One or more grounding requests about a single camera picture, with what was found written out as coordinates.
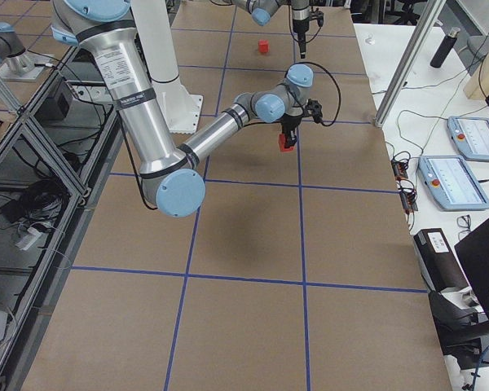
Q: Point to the teach pendant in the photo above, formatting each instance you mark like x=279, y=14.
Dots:
x=452, y=183
x=470, y=136

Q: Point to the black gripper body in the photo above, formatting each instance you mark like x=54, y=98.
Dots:
x=300, y=24
x=290, y=121

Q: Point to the red foam block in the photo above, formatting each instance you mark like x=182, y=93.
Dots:
x=281, y=144
x=263, y=46

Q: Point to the near teach pendant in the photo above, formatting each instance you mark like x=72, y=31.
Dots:
x=452, y=183

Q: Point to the far teach pendant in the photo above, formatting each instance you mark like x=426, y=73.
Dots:
x=470, y=136

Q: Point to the eyeglasses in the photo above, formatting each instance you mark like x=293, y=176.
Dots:
x=464, y=222

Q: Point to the black monitor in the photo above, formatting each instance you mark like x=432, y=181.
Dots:
x=473, y=255

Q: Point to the small circuit board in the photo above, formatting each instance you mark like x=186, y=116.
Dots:
x=407, y=189

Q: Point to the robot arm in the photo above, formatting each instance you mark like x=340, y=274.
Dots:
x=263, y=10
x=132, y=46

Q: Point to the aluminium frame post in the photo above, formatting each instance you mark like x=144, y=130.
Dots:
x=415, y=43

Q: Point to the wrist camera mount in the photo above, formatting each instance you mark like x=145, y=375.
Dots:
x=313, y=109
x=318, y=16

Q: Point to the black water bottle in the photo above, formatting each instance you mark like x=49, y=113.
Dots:
x=444, y=48

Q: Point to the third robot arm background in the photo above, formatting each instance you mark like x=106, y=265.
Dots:
x=16, y=64

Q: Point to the black box with label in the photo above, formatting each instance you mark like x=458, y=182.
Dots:
x=437, y=261

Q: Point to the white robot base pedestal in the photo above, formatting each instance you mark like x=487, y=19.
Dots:
x=180, y=109

